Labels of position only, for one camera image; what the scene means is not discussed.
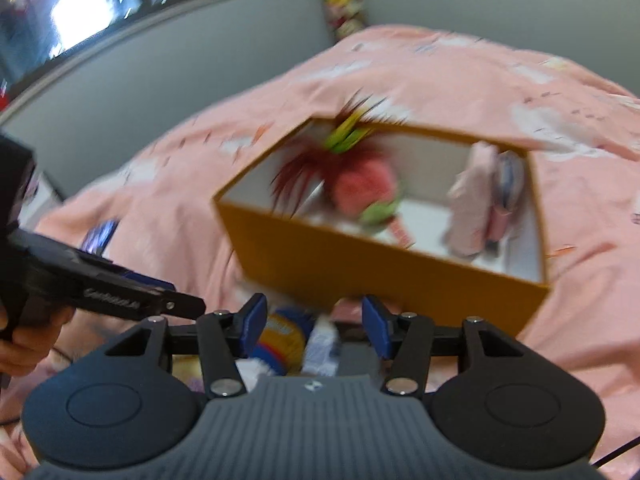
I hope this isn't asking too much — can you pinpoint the light pink pouch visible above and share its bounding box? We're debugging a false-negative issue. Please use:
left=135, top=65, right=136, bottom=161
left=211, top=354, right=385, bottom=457
left=446, top=141, right=501, bottom=256

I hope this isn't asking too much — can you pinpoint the black cable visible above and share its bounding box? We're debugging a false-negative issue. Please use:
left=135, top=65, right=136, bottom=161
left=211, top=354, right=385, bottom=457
left=590, top=435, right=640, bottom=468

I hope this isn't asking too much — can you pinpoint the colourful feather toy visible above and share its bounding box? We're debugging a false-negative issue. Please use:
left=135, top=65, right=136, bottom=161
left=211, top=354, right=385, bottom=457
left=270, top=92, right=416, bottom=223

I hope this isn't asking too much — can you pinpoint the orange cardboard box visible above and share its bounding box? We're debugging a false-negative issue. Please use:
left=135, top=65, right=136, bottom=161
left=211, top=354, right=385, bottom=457
left=212, top=115, right=551, bottom=326

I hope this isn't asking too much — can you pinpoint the pink fluffy pompom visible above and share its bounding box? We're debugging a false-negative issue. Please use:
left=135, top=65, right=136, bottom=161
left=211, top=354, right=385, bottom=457
left=332, top=157, right=401, bottom=218

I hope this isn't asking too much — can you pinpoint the dark blue object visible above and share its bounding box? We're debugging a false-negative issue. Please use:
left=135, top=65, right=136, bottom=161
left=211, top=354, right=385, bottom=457
left=80, top=217, right=121, bottom=256

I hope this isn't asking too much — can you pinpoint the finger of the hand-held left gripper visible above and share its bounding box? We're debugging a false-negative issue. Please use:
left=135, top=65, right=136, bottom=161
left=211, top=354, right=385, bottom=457
left=145, top=291, right=207, bottom=321
left=122, top=270, right=177, bottom=293

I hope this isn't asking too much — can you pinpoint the person's left hand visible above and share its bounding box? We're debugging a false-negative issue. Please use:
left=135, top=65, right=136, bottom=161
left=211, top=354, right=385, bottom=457
left=0, top=305, right=77, bottom=377

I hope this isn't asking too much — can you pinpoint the pink printed blanket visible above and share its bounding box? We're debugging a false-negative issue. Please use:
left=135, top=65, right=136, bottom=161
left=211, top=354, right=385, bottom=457
left=0, top=22, right=640, bottom=480

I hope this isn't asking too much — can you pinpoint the white pink striped packet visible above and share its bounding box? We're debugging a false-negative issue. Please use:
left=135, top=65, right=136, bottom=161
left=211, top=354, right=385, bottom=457
left=387, top=212, right=418, bottom=251

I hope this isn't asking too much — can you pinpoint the pile of plush toys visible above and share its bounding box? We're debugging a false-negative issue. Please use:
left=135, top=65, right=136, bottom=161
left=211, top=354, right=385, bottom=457
left=317, top=0, right=371, bottom=43

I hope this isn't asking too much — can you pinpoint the window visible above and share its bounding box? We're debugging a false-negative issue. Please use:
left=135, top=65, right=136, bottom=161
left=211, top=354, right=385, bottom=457
left=0, top=0, right=296, bottom=111

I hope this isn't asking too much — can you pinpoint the pink leather wallet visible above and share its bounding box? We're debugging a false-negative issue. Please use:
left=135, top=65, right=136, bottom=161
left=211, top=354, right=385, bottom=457
left=487, top=152, right=526, bottom=256

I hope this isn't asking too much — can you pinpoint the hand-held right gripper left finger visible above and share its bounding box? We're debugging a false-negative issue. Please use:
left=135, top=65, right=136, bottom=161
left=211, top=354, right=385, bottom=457
left=105, top=293, right=268, bottom=402

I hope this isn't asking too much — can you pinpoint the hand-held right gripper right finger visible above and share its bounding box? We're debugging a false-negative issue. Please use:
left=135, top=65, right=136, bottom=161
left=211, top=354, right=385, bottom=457
left=362, top=294, right=528, bottom=401

